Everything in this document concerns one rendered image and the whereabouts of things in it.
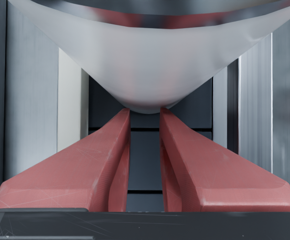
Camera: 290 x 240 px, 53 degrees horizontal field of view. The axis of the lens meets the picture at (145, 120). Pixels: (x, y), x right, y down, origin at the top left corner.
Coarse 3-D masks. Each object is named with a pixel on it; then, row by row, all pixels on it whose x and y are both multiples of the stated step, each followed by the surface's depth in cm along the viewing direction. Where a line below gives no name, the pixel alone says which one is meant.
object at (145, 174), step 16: (208, 80) 18; (96, 96) 18; (112, 96) 18; (192, 96) 18; (208, 96) 18; (96, 112) 18; (112, 112) 18; (176, 112) 18; (192, 112) 18; (208, 112) 18; (96, 128) 18; (144, 128) 18; (192, 128) 18; (208, 128) 18; (144, 144) 18; (144, 160) 18; (144, 176) 18; (160, 176) 18; (128, 192) 18; (144, 192) 18; (160, 192) 18; (128, 208) 18; (144, 208) 18; (160, 208) 18
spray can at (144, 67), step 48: (48, 0) 2; (96, 0) 2; (144, 0) 2; (192, 0) 2; (240, 0) 2; (288, 0) 2; (96, 48) 3; (144, 48) 3; (192, 48) 3; (240, 48) 4; (144, 96) 7
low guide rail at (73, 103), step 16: (64, 64) 14; (64, 80) 14; (80, 80) 14; (64, 96) 14; (80, 96) 14; (64, 112) 14; (80, 112) 14; (64, 128) 14; (80, 128) 14; (64, 144) 14
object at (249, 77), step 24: (264, 48) 10; (240, 72) 10; (264, 72) 10; (240, 96) 10; (264, 96) 10; (240, 120) 10; (264, 120) 10; (240, 144) 10; (264, 144) 10; (264, 168) 10
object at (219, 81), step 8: (224, 72) 18; (216, 80) 18; (224, 80) 18; (216, 88) 18; (224, 88) 18; (216, 96) 18; (224, 96) 18; (216, 104) 18; (224, 104) 18; (216, 112) 18; (224, 112) 18; (216, 120) 18; (224, 120) 18; (216, 128) 18; (224, 128) 18; (216, 136) 18; (224, 136) 18; (224, 144) 18; (56, 152) 18
